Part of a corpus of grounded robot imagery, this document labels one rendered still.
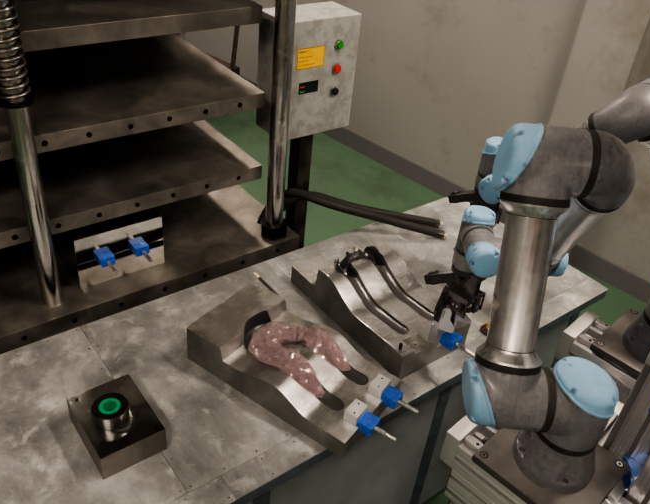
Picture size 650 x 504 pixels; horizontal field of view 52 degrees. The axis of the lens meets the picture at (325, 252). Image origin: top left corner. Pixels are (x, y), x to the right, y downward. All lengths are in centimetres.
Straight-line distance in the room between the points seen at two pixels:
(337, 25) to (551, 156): 126
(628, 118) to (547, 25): 217
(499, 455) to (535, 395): 21
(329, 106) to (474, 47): 175
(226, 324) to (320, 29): 101
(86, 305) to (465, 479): 116
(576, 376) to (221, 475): 79
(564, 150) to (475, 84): 287
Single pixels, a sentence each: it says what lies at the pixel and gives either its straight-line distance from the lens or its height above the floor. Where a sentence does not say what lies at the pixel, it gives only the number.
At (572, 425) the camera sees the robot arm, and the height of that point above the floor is 120.
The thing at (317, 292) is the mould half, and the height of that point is 85.
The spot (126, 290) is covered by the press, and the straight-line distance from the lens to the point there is 207.
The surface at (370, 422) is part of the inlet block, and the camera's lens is 160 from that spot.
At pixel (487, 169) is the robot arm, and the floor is 123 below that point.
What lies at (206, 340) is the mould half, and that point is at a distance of 170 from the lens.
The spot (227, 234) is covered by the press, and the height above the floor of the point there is 78.
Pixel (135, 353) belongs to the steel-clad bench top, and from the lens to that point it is 184.
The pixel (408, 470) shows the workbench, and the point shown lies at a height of 35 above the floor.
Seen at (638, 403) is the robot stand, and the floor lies 113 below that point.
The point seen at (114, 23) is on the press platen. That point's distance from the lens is 184.
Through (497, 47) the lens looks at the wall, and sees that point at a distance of 388.
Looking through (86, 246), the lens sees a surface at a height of 93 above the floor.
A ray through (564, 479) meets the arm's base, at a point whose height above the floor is 106.
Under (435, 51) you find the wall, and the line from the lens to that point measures 412.
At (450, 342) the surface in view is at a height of 94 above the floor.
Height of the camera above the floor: 207
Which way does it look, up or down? 35 degrees down
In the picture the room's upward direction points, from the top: 6 degrees clockwise
